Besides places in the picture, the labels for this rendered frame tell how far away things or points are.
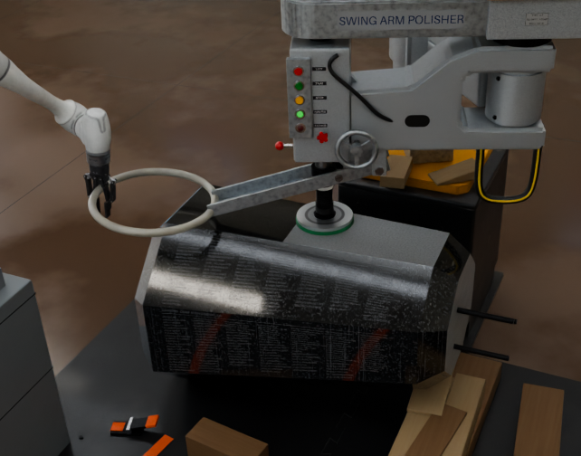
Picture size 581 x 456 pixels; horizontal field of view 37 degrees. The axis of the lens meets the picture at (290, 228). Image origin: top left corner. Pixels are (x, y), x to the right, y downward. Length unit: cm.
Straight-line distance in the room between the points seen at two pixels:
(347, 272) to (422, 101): 65
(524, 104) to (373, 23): 58
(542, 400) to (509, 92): 128
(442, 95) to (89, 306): 217
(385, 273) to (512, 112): 70
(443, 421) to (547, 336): 97
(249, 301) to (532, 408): 120
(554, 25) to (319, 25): 74
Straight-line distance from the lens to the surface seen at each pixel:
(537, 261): 458
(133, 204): 516
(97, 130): 327
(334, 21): 284
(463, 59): 292
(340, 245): 314
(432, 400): 337
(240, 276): 319
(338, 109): 295
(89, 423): 370
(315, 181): 313
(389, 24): 285
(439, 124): 300
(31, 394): 334
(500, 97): 302
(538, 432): 349
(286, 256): 315
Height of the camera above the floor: 251
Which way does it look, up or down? 32 degrees down
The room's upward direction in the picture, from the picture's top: 3 degrees counter-clockwise
